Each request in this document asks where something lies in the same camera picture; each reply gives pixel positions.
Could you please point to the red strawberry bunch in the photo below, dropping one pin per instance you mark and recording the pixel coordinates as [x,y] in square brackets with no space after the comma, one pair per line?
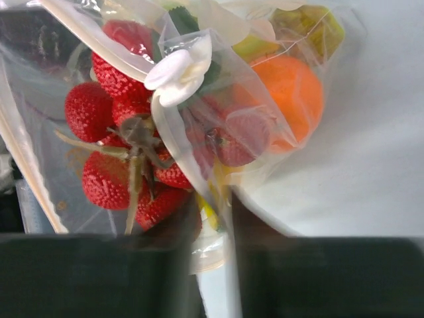
[152,144]

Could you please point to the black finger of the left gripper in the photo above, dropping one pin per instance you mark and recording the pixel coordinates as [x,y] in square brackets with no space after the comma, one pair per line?
[45,60]

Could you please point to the clear zip top bag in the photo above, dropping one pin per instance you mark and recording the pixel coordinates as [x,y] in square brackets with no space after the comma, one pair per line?
[53,168]

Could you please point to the green pear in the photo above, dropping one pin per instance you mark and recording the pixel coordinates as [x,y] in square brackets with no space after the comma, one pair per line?
[310,33]

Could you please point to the orange fruit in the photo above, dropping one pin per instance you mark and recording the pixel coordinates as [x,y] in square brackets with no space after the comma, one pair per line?
[297,92]

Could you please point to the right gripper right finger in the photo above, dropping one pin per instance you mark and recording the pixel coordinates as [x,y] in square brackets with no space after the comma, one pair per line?
[281,276]

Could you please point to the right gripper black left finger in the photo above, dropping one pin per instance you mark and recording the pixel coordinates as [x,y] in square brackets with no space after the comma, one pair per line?
[143,275]

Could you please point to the yellow banana bunch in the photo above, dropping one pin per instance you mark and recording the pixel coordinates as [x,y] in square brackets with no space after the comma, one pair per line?
[218,207]

